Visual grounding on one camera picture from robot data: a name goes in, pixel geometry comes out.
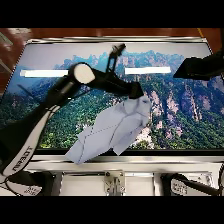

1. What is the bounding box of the light blue shirt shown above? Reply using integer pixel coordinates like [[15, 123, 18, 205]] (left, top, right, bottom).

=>
[[64, 95, 153, 165]]

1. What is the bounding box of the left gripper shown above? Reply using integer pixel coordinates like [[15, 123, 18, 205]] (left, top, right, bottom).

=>
[[123, 81, 145, 100]]

